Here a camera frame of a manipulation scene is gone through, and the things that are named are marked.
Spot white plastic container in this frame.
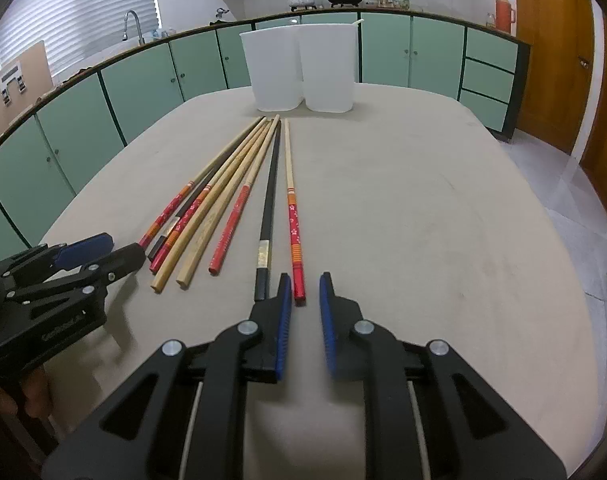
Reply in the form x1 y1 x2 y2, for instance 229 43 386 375
239 26 304 112
298 22 358 112

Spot person's left hand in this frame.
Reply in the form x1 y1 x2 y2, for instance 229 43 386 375
14 365 54 418

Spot cardboard box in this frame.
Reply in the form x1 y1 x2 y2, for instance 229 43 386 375
0 40 54 133

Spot green lower kitchen cabinets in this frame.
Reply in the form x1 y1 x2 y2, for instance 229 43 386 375
0 11 531 281

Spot red thermos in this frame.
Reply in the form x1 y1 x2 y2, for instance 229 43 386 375
495 0 517 35

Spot plain wooden chopstick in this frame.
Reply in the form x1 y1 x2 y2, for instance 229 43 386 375
150 118 270 292
176 119 275 291

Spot red patterned wooden chopstick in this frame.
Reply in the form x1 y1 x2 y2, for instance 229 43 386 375
148 119 270 275
138 116 265 250
284 119 307 307
208 114 281 276

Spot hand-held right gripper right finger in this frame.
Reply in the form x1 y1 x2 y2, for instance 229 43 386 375
318 272 568 480

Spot beige tablecloth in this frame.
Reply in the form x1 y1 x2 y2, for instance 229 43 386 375
34 82 607 480

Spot black chopstick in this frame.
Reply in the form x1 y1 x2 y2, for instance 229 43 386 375
148 160 224 262
254 120 283 302

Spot wooden door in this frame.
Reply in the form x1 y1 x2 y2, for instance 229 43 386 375
581 10 607 226
511 0 597 156

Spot white window blinds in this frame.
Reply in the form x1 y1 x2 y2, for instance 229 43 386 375
0 0 162 83

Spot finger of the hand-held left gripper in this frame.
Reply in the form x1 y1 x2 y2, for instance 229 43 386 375
0 232 115 287
8 242 147 322

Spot metal sink faucet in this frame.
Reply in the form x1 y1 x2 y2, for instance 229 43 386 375
122 10 145 45

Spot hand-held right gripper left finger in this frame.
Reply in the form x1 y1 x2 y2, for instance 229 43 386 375
42 273 294 480

